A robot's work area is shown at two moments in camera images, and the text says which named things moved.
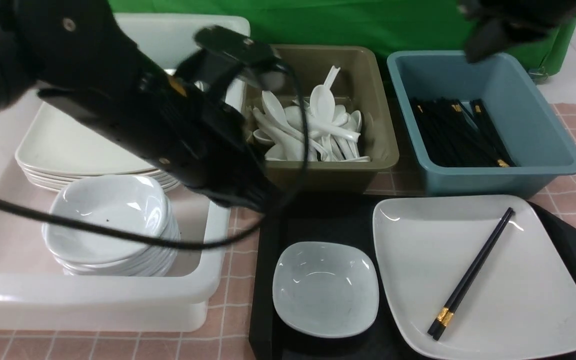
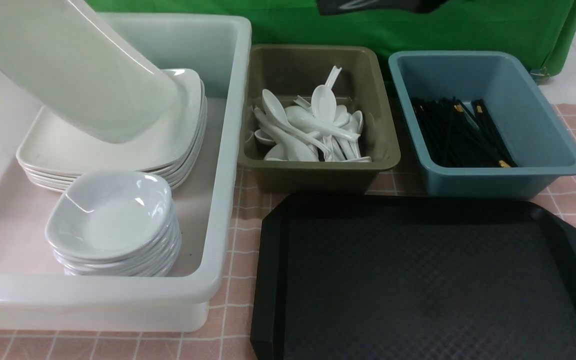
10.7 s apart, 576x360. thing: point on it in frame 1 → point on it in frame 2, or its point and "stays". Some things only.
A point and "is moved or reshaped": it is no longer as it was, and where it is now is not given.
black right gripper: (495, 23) → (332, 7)
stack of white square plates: (59, 146) stays
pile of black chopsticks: (450, 138) stays
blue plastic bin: (539, 141) stays
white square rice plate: (528, 298) is moved or reshaped
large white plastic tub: (15, 285) stays
